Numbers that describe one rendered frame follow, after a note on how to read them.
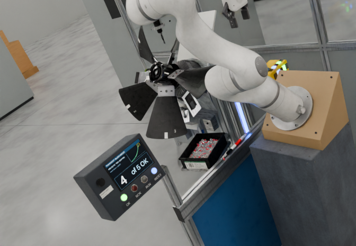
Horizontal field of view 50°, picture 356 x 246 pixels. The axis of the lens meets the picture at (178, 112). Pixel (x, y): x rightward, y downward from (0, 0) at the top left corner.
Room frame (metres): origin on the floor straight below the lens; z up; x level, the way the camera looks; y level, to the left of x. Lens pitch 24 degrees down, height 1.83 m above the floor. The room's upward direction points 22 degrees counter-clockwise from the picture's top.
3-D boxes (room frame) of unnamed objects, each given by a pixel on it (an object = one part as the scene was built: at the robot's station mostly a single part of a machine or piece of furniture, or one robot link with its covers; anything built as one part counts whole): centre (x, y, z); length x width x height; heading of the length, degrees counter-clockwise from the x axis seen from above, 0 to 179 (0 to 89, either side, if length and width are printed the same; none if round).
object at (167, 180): (1.31, 0.14, 0.96); 0.03 x 0.03 x 0.20; 36
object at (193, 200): (1.57, -0.20, 0.82); 0.90 x 0.04 x 0.08; 126
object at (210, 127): (2.30, -0.21, 0.73); 0.15 x 0.09 x 0.22; 126
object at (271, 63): (1.80, -0.52, 1.02); 0.16 x 0.10 x 0.11; 126
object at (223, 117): (2.23, -0.26, 0.57); 0.09 x 0.04 x 1.15; 36
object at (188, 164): (1.66, -0.05, 0.84); 0.22 x 0.17 x 0.07; 142
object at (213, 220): (1.57, -0.20, 0.45); 0.82 x 0.01 x 0.66; 126
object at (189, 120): (1.95, -0.05, 0.91); 0.12 x 0.08 x 0.12; 126
